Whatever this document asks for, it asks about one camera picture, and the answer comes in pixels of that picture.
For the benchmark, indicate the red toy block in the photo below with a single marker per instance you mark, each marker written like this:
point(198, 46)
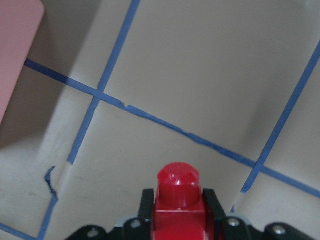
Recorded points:
point(179, 212)

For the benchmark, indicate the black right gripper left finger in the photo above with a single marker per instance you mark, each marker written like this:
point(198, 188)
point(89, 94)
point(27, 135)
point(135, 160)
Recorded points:
point(135, 228)

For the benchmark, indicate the brown paper table cover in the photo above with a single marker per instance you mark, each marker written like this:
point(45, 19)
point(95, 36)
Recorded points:
point(114, 90)

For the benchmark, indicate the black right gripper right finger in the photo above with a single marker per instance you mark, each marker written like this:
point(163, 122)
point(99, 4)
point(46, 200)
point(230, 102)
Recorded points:
point(222, 226)

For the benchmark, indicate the pink plastic box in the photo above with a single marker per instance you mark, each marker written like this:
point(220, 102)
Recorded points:
point(19, 23)

